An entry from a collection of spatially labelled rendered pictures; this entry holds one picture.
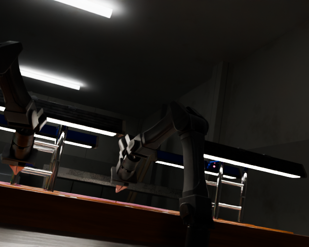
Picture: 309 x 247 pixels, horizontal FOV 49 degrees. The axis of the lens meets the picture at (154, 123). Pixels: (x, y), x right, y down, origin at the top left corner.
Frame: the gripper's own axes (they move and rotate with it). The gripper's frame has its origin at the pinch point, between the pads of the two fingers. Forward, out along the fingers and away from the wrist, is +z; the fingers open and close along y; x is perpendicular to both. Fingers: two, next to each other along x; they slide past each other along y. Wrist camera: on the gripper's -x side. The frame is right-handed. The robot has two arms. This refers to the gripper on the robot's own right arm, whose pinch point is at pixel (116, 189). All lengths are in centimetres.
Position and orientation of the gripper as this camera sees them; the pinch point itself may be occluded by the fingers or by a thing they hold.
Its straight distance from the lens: 138.5
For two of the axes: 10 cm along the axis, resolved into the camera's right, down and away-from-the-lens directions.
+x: 1.1, 6.2, -7.8
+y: -9.2, -2.3, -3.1
